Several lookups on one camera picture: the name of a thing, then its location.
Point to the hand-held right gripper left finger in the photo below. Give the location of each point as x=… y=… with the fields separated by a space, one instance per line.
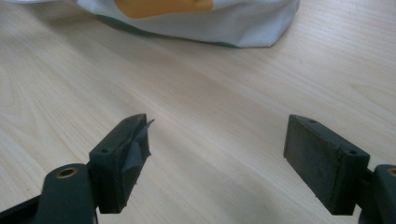
x=115 y=161

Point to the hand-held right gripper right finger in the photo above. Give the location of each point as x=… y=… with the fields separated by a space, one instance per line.
x=323 y=165

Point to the white cloth with orange print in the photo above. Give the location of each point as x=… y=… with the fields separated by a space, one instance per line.
x=199 y=21

